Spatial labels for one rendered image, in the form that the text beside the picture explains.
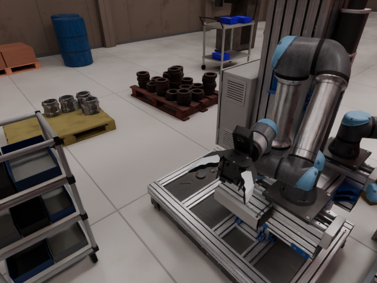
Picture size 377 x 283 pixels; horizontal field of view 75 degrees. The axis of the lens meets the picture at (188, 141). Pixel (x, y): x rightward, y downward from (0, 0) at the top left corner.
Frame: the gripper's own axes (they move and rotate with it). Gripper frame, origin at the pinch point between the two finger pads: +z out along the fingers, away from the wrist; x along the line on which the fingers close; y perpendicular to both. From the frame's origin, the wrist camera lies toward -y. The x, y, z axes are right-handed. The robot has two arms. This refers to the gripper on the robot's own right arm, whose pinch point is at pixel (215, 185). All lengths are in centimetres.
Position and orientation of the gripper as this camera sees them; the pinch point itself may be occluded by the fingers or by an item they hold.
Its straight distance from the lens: 56.5
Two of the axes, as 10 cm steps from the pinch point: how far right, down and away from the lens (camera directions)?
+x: -8.2, -4.2, 4.0
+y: -1.0, 7.9, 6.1
